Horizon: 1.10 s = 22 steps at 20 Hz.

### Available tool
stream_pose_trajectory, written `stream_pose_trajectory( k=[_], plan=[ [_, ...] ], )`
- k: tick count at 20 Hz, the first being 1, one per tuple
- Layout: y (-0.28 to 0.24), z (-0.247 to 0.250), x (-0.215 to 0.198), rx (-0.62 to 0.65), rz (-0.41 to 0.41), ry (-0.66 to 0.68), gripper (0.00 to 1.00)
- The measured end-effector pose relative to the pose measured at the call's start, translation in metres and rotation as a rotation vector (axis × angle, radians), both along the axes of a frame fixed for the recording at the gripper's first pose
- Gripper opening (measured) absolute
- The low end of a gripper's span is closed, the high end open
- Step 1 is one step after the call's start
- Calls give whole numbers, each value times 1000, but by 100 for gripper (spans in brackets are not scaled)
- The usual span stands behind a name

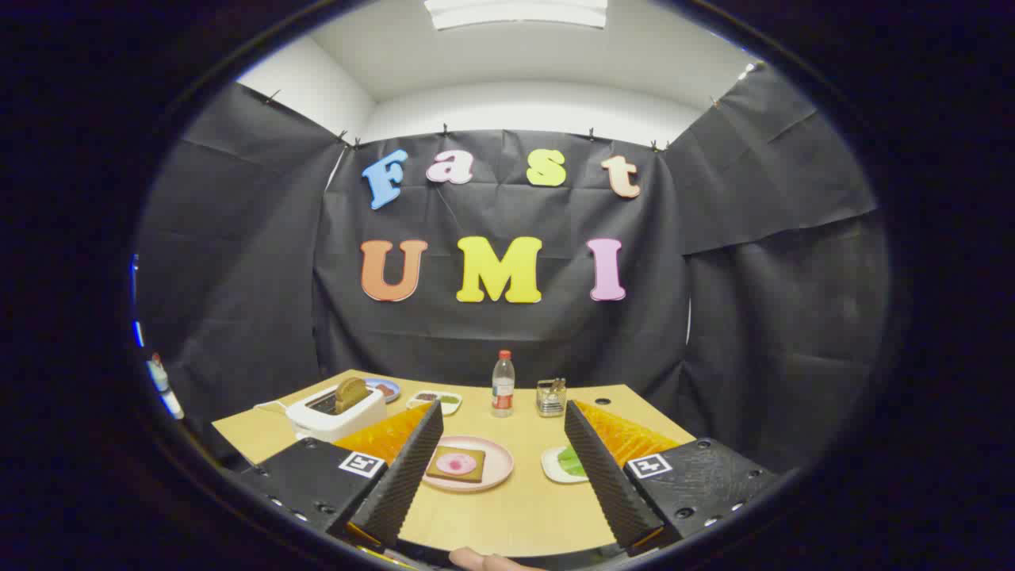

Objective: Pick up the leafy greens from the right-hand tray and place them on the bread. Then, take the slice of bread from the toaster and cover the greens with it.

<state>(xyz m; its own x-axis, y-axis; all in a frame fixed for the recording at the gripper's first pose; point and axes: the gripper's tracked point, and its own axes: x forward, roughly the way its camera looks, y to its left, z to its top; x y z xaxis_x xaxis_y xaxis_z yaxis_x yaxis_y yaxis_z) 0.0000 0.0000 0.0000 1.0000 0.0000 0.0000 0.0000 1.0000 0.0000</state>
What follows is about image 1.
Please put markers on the pink plate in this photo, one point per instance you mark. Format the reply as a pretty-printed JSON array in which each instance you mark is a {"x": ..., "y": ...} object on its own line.
[{"x": 496, "y": 464}]

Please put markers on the small white square plate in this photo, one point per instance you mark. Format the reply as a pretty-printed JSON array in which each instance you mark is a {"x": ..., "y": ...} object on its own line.
[{"x": 551, "y": 468}]

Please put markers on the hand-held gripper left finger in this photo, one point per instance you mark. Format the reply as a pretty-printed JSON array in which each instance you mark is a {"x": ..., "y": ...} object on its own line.
[{"x": 404, "y": 476}]

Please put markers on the green lettuce leaf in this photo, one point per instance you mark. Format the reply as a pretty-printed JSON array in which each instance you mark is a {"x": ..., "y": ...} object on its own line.
[{"x": 571, "y": 461}]

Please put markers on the square brown bread slice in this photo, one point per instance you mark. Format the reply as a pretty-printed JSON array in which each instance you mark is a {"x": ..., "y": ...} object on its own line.
[{"x": 436, "y": 473}]

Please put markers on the blue plate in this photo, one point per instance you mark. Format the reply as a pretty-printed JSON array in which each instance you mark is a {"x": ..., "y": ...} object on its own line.
[{"x": 388, "y": 392}]

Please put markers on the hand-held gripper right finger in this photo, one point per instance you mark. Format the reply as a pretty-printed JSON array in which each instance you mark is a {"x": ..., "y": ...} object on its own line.
[{"x": 607, "y": 476}]

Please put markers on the brown toast slice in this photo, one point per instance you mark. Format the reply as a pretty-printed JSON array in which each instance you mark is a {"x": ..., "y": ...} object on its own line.
[{"x": 350, "y": 393}]

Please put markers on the black backdrop cloth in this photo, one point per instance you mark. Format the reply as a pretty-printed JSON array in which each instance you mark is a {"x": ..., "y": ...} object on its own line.
[{"x": 507, "y": 333}]

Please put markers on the white toaster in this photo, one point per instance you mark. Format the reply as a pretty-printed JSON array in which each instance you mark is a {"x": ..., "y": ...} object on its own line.
[{"x": 337, "y": 420}]

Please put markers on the pink ham slice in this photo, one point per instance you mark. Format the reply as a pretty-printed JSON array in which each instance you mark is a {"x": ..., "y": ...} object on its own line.
[{"x": 456, "y": 463}]

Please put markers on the white divided tray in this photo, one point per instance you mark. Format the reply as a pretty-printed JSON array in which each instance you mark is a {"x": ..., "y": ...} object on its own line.
[{"x": 444, "y": 403}]

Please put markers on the clear plastic bottle red cap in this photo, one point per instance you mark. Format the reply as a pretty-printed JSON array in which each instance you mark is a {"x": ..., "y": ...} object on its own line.
[{"x": 503, "y": 392}]

